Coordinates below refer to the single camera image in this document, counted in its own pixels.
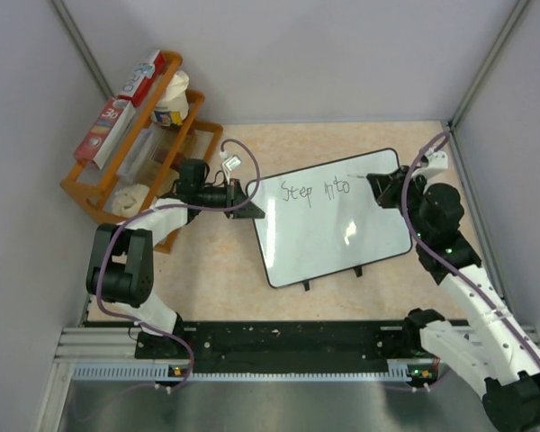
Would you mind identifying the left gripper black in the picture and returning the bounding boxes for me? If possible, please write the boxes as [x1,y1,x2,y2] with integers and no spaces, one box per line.
[197,179,264,221]

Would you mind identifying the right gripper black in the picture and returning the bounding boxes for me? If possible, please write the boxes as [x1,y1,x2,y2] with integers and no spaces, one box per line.
[368,165,430,240]

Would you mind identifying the white whiteboard black frame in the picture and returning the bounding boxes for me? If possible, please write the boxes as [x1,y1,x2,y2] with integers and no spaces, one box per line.
[246,148,412,288]

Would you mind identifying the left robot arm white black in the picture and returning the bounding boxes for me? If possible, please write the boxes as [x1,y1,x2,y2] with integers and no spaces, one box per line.
[85,156,266,357]

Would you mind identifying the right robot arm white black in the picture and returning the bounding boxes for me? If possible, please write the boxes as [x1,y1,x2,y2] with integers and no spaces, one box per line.
[366,166,540,431]

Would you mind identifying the clear box of brown items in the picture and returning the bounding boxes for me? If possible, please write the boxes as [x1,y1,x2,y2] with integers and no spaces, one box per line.
[117,124,197,196]

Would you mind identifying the orange wooden rack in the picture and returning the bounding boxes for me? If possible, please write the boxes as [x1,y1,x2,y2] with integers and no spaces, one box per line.
[58,49,224,255]

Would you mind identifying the red white wrap box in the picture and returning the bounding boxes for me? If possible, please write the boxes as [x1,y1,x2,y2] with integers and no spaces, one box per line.
[73,97,135,169]

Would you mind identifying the red white foil box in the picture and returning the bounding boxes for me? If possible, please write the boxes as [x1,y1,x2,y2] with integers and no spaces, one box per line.
[116,49,167,107]

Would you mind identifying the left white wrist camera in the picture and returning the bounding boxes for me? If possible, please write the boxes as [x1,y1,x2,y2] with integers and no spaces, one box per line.
[220,151,242,174]

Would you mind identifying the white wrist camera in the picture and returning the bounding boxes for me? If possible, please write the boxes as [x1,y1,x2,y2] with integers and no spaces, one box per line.
[412,150,449,180]
[220,151,242,174]

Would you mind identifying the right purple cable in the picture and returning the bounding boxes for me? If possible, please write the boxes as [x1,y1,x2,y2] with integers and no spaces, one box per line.
[400,130,540,419]

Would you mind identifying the purple cable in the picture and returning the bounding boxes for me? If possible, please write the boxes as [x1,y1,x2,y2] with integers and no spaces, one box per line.
[400,130,540,419]
[94,138,260,391]

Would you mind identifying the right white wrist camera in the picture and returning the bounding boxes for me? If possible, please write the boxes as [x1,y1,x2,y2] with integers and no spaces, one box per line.
[412,150,449,180]

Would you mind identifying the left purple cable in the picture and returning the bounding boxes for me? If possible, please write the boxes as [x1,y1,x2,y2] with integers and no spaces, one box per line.
[94,138,260,391]

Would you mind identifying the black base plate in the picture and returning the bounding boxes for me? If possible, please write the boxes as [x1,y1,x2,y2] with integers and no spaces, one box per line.
[134,319,433,374]

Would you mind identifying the grey slotted cable duct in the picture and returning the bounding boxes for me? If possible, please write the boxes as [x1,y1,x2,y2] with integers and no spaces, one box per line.
[72,363,437,383]

